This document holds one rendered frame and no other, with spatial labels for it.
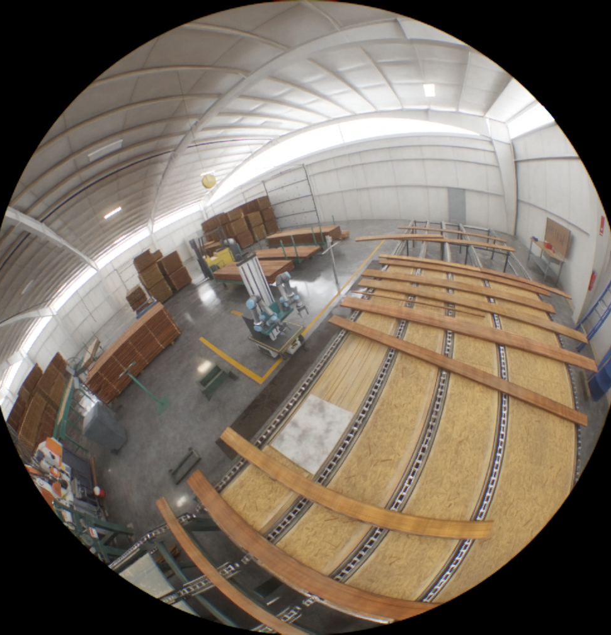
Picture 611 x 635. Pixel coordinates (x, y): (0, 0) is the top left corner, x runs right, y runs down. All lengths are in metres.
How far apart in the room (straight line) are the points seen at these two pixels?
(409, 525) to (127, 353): 6.38
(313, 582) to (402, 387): 1.78
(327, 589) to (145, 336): 6.14
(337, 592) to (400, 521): 0.70
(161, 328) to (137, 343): 0.90
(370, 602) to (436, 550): 0.57
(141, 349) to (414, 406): 6.18
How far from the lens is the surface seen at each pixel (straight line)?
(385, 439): 1.62
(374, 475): 1.57
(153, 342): 6.14
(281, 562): 1.73
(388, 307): 2.55
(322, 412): 1.73
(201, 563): 2.07
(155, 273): 11.42
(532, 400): 2.32
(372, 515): 1.53
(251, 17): 5.57
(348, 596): 1.79
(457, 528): 1.73
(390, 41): 5.61
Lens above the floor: 2.39
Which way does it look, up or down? 36 degrees down
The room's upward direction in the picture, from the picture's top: 18 degrees counter-clockwise
